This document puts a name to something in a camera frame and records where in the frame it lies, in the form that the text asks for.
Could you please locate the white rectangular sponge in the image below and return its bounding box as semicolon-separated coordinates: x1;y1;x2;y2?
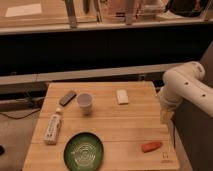
116;89;129;105

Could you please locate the green round plate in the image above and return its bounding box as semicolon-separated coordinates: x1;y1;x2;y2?
63;132;104;171

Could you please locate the black cable on floor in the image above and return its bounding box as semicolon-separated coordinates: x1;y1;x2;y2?
0;108;41;120

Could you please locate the white squeeze bottle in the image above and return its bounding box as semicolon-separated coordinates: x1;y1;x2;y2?
44;107;62;145

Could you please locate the dark grey rectangular block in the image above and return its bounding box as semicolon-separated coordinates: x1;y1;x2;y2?
59;90;76;106

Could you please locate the wooden table with logo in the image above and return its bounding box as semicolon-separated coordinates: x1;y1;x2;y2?
23;81;179;171

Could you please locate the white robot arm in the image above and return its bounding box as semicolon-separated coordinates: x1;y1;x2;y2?
157;61;213;124

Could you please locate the orange carrot toy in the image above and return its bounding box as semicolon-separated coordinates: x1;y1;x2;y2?
141;141;163;153

